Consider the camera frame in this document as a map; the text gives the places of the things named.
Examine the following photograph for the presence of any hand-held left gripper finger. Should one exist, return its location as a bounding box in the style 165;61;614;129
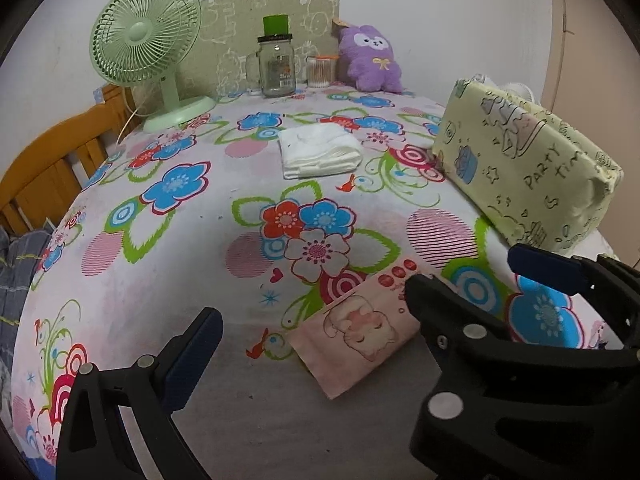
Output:
56;307;224;480

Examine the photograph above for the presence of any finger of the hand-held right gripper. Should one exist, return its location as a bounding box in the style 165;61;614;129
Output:
404;274;640;480
507;243;640;356

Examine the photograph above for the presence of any yellow cartoon print storage box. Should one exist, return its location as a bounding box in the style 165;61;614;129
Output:
431;77;624;253

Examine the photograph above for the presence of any pink cat print tissue packet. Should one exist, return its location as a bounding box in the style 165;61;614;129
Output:
287;274;422;401

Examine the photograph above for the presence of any white cloth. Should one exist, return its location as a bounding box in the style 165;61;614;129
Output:
277;126;362;181

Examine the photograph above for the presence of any floral tablecloth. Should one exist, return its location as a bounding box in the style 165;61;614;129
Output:
10;85;626;480

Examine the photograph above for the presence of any white standing fan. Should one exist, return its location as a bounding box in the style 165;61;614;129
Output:
470;74;538;106

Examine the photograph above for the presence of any blue plaid cloth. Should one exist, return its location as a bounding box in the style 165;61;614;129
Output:
0;227;56;411

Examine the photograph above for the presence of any beige door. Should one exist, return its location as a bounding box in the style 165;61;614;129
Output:
547;0;640;116

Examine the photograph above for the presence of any orange wooden chair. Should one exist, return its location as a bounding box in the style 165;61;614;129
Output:
0;82;146;236

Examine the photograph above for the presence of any purple plush bunny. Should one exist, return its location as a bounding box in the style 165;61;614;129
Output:
332;19;405;94

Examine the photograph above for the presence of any glass jar mug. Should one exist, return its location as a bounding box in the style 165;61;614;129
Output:
244;34;297;99

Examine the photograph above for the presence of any cotton swab jar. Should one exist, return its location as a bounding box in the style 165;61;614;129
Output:
306;55;338;87

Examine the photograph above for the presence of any green desk fan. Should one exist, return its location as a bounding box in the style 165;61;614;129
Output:
90;0;217;133

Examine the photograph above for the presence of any green plastic cup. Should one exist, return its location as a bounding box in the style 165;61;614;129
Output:
263;14;291;37

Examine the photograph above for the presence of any beige printed wall sheet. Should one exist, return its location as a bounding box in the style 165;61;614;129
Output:
177;0;342;103

